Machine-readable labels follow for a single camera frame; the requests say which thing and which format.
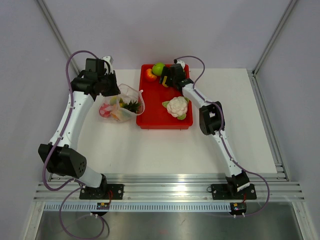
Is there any yellow toy mango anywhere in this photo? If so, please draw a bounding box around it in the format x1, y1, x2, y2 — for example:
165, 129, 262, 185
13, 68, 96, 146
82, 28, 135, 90
162, 76, 169, 88

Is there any toy cauliflower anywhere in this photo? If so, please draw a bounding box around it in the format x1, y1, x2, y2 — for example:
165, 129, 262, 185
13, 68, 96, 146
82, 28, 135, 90
162, 96, 189, 120

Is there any red toy apple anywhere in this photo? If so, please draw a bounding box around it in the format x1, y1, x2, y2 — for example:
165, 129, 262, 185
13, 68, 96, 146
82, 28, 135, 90
99, 103, 113, 118

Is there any clear zip top bag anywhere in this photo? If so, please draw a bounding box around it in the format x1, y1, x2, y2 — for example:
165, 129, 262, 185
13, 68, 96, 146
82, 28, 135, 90
98, 84, 145, 122

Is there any toy pineapple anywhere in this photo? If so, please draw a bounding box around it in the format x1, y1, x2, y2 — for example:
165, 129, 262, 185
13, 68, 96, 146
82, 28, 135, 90
111, 100, 141, 122

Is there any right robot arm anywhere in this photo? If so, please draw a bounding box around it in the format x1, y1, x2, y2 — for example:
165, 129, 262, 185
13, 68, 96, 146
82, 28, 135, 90
159, 62, 251, 199

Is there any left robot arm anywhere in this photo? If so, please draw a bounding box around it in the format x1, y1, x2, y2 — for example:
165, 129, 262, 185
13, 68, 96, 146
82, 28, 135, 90
38, 56, 121, 200

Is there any green toy apple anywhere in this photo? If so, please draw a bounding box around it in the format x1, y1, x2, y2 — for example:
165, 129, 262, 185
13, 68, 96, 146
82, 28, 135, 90
151, 62, 165, 77

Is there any red toy tomato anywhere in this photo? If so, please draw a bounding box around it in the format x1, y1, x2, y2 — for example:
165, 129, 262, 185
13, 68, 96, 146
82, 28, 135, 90
144, 68, 157, 82

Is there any left circuit board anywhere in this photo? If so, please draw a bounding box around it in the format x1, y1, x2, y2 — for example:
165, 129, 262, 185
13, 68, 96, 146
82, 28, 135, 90
96, 202, 110, 211

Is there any circuit board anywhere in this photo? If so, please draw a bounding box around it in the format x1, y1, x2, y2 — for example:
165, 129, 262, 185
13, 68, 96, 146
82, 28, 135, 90
229, 202, 247, 218
96, 202, 110, 211

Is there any right circuit board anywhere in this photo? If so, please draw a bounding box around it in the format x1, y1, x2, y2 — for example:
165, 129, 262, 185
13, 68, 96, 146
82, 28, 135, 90
229, 202, 247, 218

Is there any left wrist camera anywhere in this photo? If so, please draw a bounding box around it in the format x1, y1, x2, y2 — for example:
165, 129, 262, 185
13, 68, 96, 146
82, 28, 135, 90
101, 55, 114, 65

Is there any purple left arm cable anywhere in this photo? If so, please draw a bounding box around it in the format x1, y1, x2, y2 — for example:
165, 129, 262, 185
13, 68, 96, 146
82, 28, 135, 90
41, 50, 110, 238

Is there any left aluminium frame post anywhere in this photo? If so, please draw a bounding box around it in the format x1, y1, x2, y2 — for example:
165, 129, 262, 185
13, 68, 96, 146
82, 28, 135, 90
35, 0, 72, 59

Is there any aluminium frame post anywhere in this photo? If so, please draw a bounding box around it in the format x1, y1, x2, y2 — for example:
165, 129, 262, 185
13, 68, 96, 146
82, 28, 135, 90
252, 0, 299, 77
35, 0, 72, 59

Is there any right side aluminium rail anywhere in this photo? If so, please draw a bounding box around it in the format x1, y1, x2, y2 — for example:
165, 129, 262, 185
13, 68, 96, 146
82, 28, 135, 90
247, 69, 291, 182

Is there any white slotted cable duct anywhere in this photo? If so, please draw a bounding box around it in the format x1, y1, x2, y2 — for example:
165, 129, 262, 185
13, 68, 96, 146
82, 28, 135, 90
44, 202, 231, 213

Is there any right aluminium frame post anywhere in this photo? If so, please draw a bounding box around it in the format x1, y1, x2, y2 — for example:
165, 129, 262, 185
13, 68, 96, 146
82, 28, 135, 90
252, 0, 299, 77

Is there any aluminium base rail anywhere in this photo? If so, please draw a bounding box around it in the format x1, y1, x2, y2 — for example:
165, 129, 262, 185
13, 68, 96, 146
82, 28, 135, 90
34, 172, 306, 205

